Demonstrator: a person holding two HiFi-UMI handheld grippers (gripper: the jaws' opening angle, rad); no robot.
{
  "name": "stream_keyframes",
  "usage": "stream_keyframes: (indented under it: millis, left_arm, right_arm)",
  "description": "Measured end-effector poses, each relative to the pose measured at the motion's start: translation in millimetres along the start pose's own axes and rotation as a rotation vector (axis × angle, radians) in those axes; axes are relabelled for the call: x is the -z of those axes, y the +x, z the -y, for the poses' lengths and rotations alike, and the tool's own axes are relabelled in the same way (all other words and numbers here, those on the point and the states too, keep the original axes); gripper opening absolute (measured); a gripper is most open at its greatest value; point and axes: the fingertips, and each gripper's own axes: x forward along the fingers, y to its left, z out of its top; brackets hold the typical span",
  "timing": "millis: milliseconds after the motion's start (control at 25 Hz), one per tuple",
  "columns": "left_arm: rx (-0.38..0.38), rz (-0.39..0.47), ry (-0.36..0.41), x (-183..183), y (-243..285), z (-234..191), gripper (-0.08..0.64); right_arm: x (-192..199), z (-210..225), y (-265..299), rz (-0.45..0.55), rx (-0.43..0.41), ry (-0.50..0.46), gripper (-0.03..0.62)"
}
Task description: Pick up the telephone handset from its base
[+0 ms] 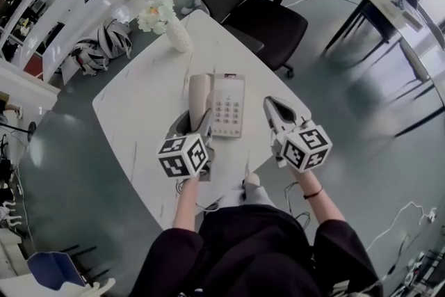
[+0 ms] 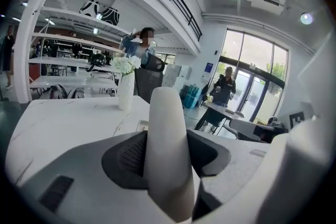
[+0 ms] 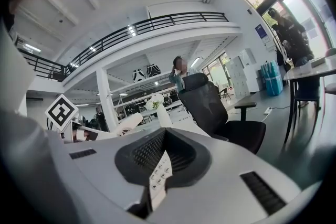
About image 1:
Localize telephone cord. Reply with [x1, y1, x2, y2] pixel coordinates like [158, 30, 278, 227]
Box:
[175, 179, 223, 212]

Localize white ribbed vase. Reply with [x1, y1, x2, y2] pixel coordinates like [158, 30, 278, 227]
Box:
[166, 15, 194, 54]

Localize black office chair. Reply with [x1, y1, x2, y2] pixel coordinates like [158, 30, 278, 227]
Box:
[170, 0, 309, 79]

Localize white bicycle helmet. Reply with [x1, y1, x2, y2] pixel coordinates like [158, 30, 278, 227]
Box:
[97, 17, 134, 61]
[70, 38, 111, 74]

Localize white floor cable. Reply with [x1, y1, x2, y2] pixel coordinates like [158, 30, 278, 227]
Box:
[364, 201, 438, 257]

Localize person's black top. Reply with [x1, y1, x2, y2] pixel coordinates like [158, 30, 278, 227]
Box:
[129, 204, 385, 297]

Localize person's right forearm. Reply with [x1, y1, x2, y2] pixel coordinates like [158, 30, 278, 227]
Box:
[293, 168, 346, 224]

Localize person's grey trouser leg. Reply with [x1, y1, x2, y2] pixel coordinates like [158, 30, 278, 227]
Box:
[219, 172, 276, 210]

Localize black wrist band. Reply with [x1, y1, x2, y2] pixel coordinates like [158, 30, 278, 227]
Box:
[302, 186, 324, 200]

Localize white flower bunch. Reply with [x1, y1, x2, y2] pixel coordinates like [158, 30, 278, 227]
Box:
[136, 0, 175, 35]

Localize blue folding chair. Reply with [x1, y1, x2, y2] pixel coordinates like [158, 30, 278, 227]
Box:
[26, 250, 88, 292]

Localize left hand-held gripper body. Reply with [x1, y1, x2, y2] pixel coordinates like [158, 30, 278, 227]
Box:
[157, 113, 216, 182]

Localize white telephone base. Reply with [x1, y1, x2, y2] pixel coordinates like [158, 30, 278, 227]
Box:
[207, 72, 246, 139]

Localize beige telephone handset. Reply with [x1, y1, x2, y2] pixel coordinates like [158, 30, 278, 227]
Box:
[188, 74, 212, 135]

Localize glass top table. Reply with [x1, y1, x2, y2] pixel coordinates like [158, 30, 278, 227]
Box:
[359, 0, 445, 109]

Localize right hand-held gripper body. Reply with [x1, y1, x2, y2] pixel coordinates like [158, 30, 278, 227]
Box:
[270, 118, 334, 174]

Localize person's left forearm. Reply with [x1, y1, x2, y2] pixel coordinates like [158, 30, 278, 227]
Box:
[172, 175, 202, 231]

